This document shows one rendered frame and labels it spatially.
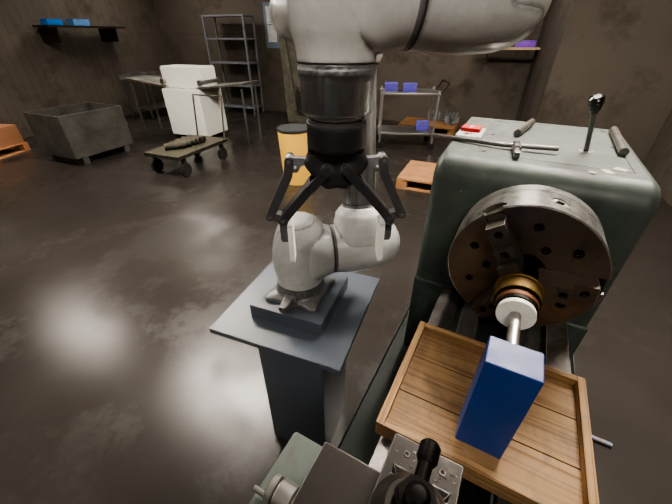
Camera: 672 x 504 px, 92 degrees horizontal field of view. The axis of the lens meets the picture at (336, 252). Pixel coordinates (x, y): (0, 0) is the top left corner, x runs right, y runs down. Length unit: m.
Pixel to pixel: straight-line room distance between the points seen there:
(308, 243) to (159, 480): 1.23
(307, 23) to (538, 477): 0.76
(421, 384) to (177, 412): 1.38
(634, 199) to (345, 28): 0.74
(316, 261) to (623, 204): 0.74
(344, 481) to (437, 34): 0.59
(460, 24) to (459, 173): 0.54
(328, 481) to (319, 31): 0.58
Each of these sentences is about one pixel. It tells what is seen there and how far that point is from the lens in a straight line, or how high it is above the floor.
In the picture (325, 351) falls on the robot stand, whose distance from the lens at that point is 0.99.
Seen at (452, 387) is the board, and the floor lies 0.88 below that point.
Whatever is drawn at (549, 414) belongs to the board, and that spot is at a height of 0.88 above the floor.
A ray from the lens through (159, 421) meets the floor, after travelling 1.92.
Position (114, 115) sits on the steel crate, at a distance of 6.10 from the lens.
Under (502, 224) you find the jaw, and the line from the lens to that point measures 0.74.
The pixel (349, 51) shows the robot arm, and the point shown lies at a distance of 0.39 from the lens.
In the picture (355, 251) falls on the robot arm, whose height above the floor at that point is 0.98.
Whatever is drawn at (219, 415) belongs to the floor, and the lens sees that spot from 1.83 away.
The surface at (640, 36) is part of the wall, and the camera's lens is 5.48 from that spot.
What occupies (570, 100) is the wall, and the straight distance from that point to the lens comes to 5.41.
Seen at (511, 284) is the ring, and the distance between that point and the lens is 0.72.
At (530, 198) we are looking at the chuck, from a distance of 0.80.
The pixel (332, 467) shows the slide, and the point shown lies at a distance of 0.59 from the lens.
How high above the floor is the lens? 1.52
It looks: 34 degrees down
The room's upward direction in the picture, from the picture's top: straight up
